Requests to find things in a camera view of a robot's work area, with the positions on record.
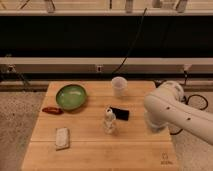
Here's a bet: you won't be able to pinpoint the red chili pepper toy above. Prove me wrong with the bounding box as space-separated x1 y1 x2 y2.
42 107 64 115

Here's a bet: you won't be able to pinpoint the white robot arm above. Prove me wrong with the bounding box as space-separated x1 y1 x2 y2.
144 81 213 145

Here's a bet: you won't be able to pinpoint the black rectangular block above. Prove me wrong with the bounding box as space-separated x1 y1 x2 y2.
112 107 129 121

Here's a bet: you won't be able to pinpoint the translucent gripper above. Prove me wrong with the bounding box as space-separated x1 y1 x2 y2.
146 113 167 132

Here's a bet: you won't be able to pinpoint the white sponge block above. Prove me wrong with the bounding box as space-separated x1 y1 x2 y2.
55 127 70 150

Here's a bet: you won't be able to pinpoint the translucent plastic cup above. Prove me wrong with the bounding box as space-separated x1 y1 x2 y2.
111 77 127 97

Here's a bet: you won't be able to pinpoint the black hanging cable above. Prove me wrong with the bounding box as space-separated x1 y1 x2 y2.
111 7 148 75

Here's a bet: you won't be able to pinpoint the wooden table board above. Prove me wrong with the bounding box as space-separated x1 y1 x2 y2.
21 81 179 171

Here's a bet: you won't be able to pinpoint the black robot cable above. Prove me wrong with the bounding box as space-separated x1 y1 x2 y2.
169 93 210 136

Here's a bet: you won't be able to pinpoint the green bowl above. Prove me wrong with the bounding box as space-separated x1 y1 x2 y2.
55 84 87 110

